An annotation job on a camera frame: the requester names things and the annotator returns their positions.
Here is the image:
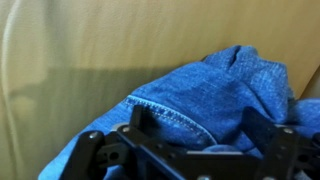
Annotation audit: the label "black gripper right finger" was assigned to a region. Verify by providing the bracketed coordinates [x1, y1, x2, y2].
[242, 107, 320, 180]

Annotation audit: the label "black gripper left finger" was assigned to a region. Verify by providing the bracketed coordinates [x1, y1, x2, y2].
[59, 104, 158, 180]

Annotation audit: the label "blue denim jeans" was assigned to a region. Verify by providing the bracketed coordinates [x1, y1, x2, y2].
[37, 44, 320, 180]

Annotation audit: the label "tan leather sofa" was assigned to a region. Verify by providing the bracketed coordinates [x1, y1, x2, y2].
[0, 0, 320, 180]

